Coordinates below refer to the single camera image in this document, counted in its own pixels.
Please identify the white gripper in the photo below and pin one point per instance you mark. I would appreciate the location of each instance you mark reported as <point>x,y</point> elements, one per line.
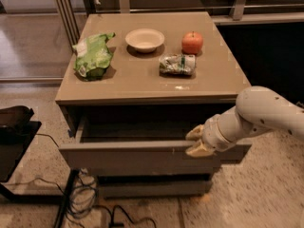
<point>211,136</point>

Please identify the grey top drawer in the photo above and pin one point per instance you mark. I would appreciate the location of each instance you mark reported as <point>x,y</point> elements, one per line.
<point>142,148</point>

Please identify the grey drawer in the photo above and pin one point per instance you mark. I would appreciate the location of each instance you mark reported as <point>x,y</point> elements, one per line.
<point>142,148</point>
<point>155,189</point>

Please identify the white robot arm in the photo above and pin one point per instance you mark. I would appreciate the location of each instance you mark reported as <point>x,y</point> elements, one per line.
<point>257,110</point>

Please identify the grey drawer cabinet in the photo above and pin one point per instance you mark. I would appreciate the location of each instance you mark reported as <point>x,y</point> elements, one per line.
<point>133,89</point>

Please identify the grey bottom drawer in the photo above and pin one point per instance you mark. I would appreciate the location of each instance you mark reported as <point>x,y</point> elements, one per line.
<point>155,189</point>

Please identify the crumpled snack packet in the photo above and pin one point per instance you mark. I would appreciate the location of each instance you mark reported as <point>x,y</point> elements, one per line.
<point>177,64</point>

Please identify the red apple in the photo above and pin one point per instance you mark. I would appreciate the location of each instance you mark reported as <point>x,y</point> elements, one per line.
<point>192,42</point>

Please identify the white paper bowl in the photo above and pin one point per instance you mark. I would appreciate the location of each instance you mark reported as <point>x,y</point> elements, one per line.
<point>144,40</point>

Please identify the black floor pole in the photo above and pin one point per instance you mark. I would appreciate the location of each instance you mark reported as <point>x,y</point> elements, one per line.
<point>65,199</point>

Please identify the green chip bag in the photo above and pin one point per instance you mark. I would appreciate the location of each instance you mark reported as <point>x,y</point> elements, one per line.
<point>93,57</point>

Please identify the black stand base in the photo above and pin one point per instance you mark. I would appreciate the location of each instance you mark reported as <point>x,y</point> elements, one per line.
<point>17,131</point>

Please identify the metal window frame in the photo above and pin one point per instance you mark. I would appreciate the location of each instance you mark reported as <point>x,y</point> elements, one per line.
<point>223,12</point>

